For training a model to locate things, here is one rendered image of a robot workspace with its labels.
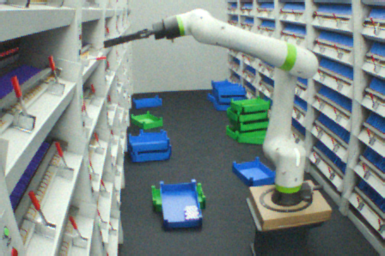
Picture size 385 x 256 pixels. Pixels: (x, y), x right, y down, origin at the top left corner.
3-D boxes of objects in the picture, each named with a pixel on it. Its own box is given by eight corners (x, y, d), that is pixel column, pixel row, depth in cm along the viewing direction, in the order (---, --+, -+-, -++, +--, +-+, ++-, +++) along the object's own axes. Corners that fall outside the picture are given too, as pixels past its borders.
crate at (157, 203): (200, 194, 251) (200, 182, 249) (205, 209, 232) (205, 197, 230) (152, 197, 248) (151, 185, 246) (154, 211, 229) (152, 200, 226)
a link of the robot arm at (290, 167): (292, 176, 176) (296, 137, 170) (306, 190, 161) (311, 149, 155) (267, 180, 173) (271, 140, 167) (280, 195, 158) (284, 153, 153)
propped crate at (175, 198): (201, 226, 212) (202, 216, 208) (164, 228, 210) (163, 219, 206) (194, 189, 236) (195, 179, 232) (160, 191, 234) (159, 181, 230)
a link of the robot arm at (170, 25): (174, 13, 152) (176, 13, 143) (180, 39, 156) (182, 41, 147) (159, 16, 152) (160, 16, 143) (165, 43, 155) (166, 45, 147)
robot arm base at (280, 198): (318, 187, 175) (320, 176, 174) (327, 201, 161) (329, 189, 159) (267, 193, 175) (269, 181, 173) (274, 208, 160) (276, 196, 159)
